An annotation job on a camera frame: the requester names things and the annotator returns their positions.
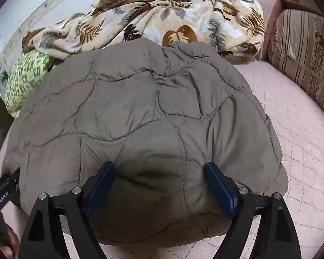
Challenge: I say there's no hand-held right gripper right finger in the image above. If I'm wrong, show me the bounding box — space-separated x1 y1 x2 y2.
204 162 302 259

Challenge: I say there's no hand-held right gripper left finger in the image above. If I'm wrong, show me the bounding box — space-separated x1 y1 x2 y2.
17 161 115 259

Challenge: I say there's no grey quilted jacket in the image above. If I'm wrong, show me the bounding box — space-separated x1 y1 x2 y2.
1 38 289 246

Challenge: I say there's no person's left hand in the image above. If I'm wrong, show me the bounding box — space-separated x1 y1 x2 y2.
0 223 20 259

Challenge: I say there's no pink quilted bed cover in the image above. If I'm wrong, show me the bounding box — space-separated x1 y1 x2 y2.
0 61 324 259

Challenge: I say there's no green and white patterned cloth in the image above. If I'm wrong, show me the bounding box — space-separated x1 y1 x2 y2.
4 50 53 118

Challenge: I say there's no striped beige cushion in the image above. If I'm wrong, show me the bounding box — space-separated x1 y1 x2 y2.
268 9 324 118

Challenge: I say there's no beige leaf print blanket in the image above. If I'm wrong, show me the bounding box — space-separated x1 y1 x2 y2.
22 0 264 60

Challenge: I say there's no pink padded armrest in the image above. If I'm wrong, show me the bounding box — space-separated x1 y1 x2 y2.
241 0 300 62

